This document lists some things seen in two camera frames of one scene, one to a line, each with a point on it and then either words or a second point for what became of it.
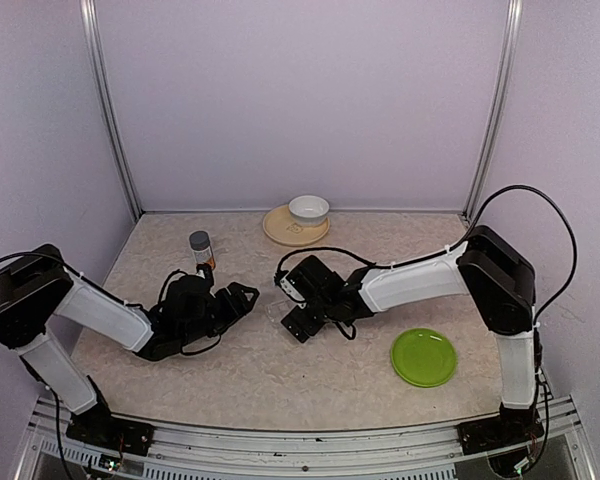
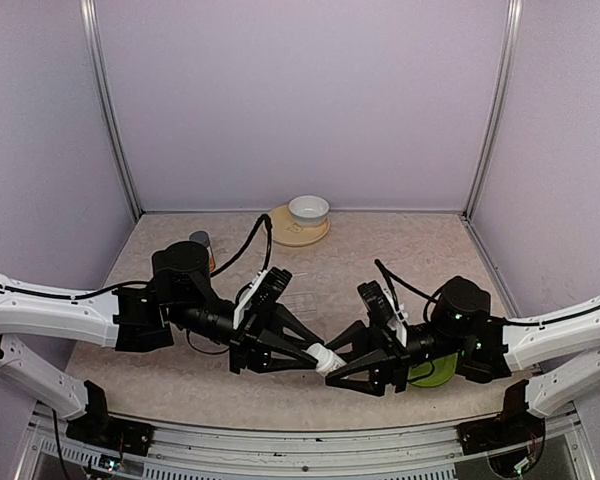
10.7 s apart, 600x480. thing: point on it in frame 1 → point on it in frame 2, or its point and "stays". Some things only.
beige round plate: (279, 226) stays
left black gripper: (241, 308) → (256, 342)
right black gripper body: (309, 327) → (383, 339)
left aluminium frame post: (88, 8) stays
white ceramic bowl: (308, 210) stays
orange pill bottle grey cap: (200, 242) stays
